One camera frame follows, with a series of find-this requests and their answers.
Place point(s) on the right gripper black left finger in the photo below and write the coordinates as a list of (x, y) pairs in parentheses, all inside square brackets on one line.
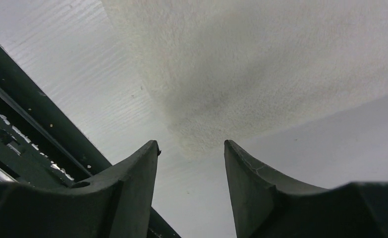
[(115, 203)]

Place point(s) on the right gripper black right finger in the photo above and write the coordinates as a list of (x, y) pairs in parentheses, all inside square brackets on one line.
[(269, 204)]

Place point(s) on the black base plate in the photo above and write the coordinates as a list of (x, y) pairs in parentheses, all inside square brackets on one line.
[(41, 147)]

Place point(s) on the cream towel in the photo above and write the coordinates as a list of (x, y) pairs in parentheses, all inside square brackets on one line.
[(229, 69)]

